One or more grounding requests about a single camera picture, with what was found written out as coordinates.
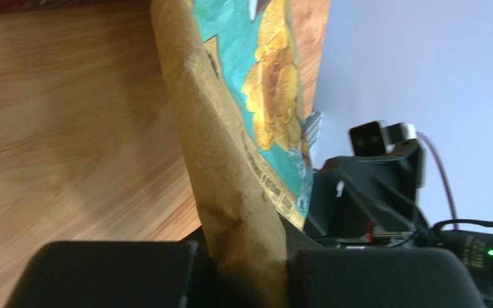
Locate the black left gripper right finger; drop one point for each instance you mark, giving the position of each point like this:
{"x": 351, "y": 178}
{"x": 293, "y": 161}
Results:
{"x": 421, "y": 277}

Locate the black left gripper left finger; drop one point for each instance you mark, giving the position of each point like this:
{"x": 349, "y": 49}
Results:
{"x": 115, "y": 274}

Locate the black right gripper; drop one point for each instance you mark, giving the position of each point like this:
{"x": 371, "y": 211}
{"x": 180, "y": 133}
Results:
{"x": 352, "y": 197}

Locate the tan kettle chips bag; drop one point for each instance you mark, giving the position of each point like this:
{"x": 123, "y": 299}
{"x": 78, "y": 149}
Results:
{"x": 231, "y": 69}

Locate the red Doritos bag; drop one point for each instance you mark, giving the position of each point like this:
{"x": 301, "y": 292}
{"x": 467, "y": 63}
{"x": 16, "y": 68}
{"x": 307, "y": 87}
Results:
{"x": 7, "y": 6}

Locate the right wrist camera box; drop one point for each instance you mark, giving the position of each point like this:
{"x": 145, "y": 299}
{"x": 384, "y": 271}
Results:
{"x": 376, "y": 138}

